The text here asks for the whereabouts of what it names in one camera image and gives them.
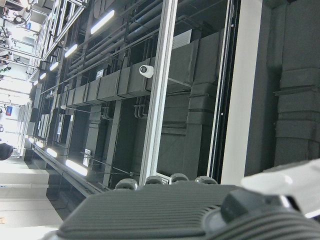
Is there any white security camera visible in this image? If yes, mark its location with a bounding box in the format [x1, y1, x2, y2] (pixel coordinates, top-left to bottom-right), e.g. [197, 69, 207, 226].
[138, 64, 155, 79]

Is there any grey ventilation duct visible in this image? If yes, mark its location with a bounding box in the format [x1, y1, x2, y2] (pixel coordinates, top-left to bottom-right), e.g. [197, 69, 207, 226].
[56, 27, 222, 107]

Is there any long ceiling lamp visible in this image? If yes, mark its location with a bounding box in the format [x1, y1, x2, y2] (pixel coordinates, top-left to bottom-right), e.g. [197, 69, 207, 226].
[89, 8, 116, 35]
[46, 146, 59, 159]
[63, 43, 79, 59]
[64, 158, 89, 176]

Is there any aluminium frame beam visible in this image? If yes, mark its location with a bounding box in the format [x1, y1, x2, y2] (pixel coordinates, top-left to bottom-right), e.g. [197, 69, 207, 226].
[138, 0, 179, 186]

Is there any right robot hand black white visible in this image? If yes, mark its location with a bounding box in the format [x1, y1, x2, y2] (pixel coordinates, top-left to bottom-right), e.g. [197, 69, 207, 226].
[56, 158, 320, 240]

